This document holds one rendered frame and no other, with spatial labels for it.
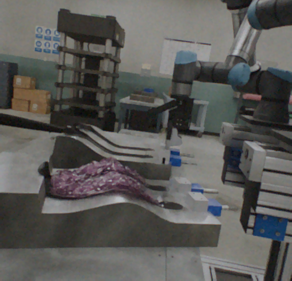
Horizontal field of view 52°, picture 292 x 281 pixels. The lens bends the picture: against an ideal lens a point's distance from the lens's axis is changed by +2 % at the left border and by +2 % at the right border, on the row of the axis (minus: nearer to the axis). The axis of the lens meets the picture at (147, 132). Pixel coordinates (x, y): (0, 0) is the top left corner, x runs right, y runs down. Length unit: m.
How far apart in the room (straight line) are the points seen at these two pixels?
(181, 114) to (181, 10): 6.71
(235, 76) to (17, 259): 0.80
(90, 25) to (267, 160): 4.42
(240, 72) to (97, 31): 4.12
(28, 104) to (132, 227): 7.28
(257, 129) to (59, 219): 0.99
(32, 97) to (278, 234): 7.16
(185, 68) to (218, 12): 6.76
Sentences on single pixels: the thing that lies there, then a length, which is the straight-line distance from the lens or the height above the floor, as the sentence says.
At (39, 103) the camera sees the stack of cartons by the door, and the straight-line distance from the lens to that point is 7.71.
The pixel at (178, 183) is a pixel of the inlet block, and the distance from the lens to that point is 0.81.
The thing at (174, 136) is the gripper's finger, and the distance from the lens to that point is 1.06.
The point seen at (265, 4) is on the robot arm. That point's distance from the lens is 0.79.
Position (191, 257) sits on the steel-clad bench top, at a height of 0.80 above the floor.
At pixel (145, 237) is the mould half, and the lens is 0.65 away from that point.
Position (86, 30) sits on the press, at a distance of 5.06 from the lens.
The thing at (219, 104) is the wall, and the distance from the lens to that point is 7.65.
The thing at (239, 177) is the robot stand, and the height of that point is 0.77.
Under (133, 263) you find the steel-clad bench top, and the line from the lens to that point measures 0.61.
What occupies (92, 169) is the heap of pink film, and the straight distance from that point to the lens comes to 0.76.
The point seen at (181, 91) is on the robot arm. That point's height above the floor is 1.12.
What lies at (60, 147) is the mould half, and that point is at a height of 0.90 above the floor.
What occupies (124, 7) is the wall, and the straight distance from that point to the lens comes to 7.76.
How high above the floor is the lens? 1.14
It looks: 10 degrees down
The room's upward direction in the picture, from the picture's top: 8 degrees clockwise
